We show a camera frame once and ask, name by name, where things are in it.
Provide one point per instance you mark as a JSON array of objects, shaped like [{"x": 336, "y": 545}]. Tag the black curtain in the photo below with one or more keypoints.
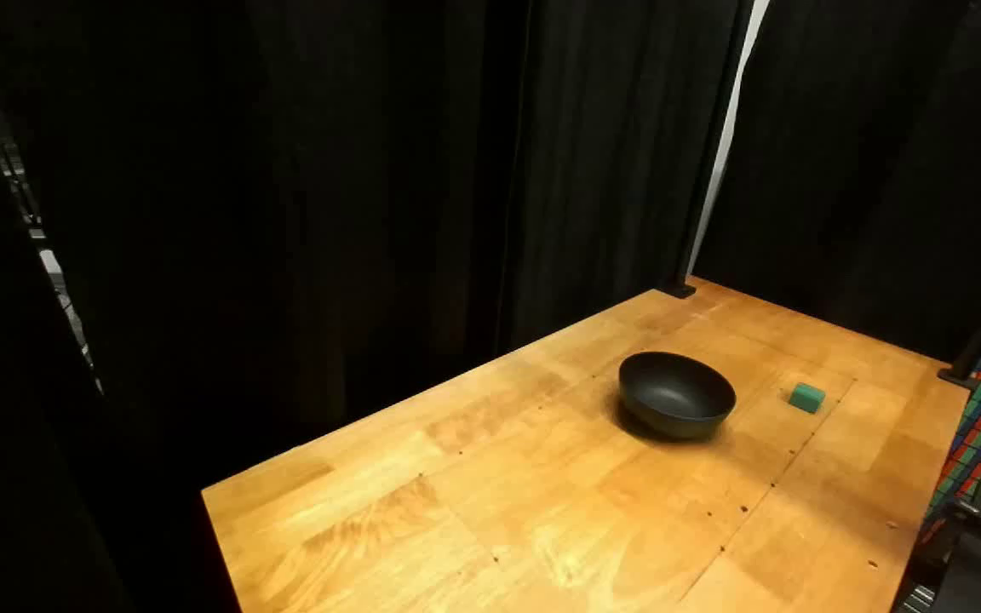
[
  {"x": 343, "y": 192},
  {"x": 885, "y": 146}
]

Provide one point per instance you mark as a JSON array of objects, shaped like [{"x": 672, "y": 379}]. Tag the black metal frame bar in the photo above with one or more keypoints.
[{"x": 24, "y": 192}]

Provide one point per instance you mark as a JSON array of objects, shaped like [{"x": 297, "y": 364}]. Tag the white vertical pole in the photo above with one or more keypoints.
[{"x": 722, "y": 136}]

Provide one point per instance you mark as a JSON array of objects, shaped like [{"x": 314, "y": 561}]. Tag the black bowl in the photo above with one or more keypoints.
[{"x": 672, "y": 393}]

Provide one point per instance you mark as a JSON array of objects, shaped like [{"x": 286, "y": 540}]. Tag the green block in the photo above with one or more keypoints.
[{"x": 809, "y": 395}]

